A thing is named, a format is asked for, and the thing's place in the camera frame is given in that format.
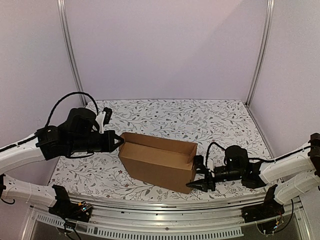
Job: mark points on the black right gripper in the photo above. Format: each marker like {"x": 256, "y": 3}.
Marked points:
{"x": 208, "y": 180}

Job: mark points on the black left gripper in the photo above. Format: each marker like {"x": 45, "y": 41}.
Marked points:
{"x": 110, "y": 137}

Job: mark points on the brown cardboard box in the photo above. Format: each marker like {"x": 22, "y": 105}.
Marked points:
{"x": 161, "y": 162}

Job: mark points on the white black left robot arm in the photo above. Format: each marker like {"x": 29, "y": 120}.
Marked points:
{"x": 82, "y": 132}

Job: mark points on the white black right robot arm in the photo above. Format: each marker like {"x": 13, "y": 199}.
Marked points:
{"x": 301, "y": 165}

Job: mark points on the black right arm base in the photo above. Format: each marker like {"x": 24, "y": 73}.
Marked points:
{"x": 267, "y": 209}

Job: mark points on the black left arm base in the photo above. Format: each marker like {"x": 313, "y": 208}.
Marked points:
{"x": 65, "y": 209}

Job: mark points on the floral patterned table mat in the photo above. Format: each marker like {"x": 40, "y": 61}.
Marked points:
{"x": 226, "y": 122}

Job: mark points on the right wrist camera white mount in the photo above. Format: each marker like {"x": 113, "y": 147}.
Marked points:
{"x": 211, "y": 164}

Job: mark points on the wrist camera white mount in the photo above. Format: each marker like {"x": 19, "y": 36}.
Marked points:
{"x": 211, "y": 164}
{"x": 102, "y": 119}

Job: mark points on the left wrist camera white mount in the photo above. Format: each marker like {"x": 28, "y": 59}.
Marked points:
{"x": 102, "y": 119}

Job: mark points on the aluminium front rail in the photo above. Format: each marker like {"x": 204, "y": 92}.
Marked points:
{"x": 212, "y": 219}

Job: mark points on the left aluminium frame post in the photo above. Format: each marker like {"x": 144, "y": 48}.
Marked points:
{"x": 62, "y": 11}

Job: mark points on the aluminium frame post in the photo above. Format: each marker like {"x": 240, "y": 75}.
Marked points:
{"x": 262, "y": 52}
{"x": 62, "y": 11}

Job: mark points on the right aluminium frame post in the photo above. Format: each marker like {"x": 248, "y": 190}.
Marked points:
{"x": 262, "y": 52}

